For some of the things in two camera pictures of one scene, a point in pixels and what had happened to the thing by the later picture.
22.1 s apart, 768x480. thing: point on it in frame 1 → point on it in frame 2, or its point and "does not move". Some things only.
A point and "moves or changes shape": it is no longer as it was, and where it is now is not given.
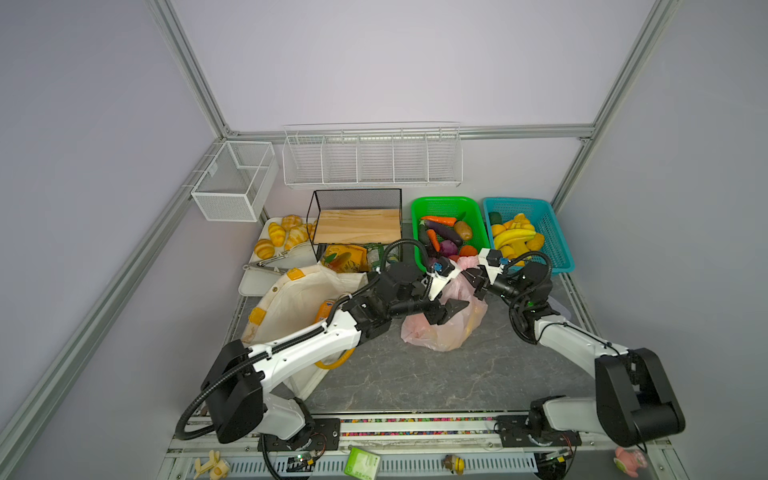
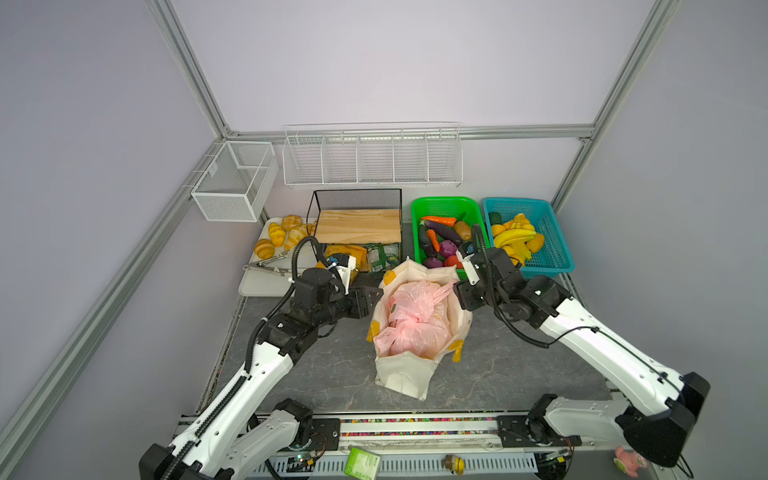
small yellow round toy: x=459 y=465 does not move
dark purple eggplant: x=443 y=230 does not move
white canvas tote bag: x=291 y=303 → x=411 y=374
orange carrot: x=450 y=221 does not move
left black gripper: x=436 y=313 → x=359 y=301
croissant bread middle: x=277 y=234 does not move
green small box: x=362 y=464 does not move
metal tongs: x=262 y=264 does not move
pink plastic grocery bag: x=460 y=326 moves or changes shape
